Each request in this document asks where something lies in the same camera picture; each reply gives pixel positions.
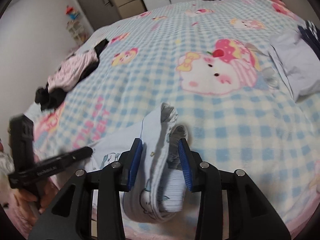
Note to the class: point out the light blue cartoon pajama pants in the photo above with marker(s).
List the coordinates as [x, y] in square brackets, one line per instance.
[159, 189]

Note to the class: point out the navy striped folded garment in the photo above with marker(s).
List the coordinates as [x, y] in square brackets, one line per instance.
[310, 34]

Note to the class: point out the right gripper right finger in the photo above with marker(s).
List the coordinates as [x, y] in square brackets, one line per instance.
[231, 205]

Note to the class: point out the person's left hand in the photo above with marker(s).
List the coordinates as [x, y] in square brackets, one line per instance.
[25, 199]

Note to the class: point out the folded light blue garment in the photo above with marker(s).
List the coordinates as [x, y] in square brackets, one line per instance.
[296, 63]

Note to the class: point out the pink cartoon pajama garment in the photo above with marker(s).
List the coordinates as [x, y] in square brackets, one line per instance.
[70, 71]

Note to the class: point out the brown cabinet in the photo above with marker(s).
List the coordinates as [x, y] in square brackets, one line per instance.
[127, 1]

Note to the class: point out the white storage shelf rack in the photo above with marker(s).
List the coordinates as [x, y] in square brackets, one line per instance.
[77, 32]

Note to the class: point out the dark grey door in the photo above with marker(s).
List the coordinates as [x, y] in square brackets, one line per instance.
[100, 13]

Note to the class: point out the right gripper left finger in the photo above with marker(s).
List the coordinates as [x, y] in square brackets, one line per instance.
[69, 215]

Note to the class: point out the black garment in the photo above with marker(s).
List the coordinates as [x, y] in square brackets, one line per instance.
[54, 99]

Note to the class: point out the blue checkered cartoon blanket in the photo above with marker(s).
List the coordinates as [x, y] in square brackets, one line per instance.
[209, 60]

